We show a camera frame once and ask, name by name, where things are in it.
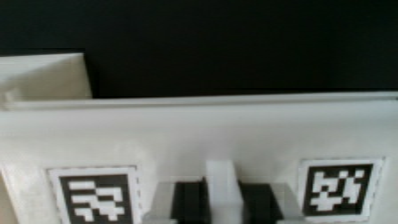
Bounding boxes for white door panel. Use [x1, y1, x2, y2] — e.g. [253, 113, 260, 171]
[0, 92, 398, 224]
[0, 53, 93, 103]

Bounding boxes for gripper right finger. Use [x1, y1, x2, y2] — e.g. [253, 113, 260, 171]
[240, 183, 283, 224]

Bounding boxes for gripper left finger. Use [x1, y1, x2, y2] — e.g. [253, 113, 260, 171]
[171, 180, 212, 224]

